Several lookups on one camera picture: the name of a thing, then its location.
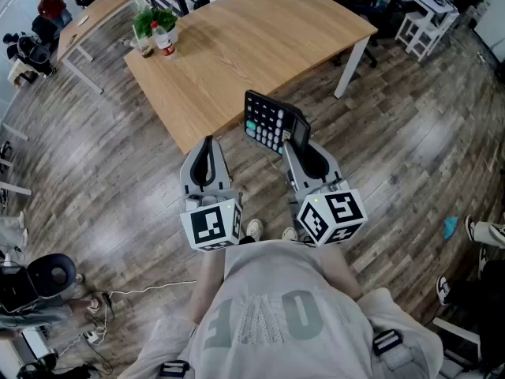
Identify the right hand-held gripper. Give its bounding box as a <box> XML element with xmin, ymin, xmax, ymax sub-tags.
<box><xmin>281</xmin><ymin>140</ymin><xmax>368</xmax><ymax>248</ymax></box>

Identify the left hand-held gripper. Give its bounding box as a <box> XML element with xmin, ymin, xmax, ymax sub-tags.
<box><xmin>179</xmin><ymin>135</ymin><xmax>244</xmax><ymax>253</ymax></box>

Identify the black calculator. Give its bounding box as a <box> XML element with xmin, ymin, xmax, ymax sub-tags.
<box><xmin>243</xmin><ymin>89</ymin><xmax>312</xmax><ymax>156</ymax></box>

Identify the person's right forearm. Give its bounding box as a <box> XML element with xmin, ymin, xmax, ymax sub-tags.
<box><xmin>318</xmin><ymin>242</ymin><xmax>365</xmax><ymax>302</ymax></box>

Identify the person's left forearm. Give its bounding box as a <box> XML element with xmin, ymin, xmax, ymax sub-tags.
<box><xmin>189</xmin><ymin>246</ymin><xmax>226</xmax><ymax>324</ymax></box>

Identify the person's left white shoe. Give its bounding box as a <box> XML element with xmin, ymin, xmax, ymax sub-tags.
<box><xmin>245</xmin><ymin>218</ymin><xmax>265</xmax><ymax>242</ymax></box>

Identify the white table leg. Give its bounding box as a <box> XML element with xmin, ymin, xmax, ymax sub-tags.
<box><xmin>333</xmin><ymin>35</ymin><xmax>372</xmax><ymax>99</ymax></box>

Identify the small glass jar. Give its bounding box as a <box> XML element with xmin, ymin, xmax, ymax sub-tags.
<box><xmin>136</xmin><ymin>37</ymin><xmax>155</xmax><ymax>59</ymax></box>

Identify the clear water bottle red cap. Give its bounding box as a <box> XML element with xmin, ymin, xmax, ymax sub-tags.
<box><xmin>149</xmin><ymin>21</ymin><xmax>177</xmax><ymax>59</ymax></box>

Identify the person's grey printed t-shirt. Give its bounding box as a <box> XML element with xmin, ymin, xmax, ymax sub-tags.
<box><xmin>118</xmin><ymin>238</ymin><xmax>445</xmax><ymax>379</ymax></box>

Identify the blue cloth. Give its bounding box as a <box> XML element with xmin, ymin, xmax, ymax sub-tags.
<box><xmin>443</xmin><ymin>216</ymin><xmax>460</xmax><ymax>240</ymax></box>

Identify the green potted plant white pot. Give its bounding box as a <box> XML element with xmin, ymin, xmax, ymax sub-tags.
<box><xmin>131</xmin><ymin>5</ymin><xmax>180</xmax><ymax>49</ymax></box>

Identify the white stool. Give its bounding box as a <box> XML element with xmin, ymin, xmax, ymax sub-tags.
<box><xmin>394</xmin><ymin>10</ymin><xmax>461</xmax><ymax>62</ymax></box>

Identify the long wooden background table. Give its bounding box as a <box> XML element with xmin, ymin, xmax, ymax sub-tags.
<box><xmin>56</xmin><ymin>0</ymin><xmax>142</xmax><ymax>96</ymax></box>

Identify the white cable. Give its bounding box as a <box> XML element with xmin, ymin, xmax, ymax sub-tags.
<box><xmin>107</xmin><ymin>280</ymin><xmax>197</xmax><ymax>298</ymax></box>

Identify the black strap buckle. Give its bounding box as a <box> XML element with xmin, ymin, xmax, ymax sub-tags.
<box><xmin>159</xmin><ymin>359</ymin><xmax>191</xmax><ymax>379</ymax></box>
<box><xmin>372</xmin><ymin>328</ymin><xmax>404</xmax><ymax>356</ymax></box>

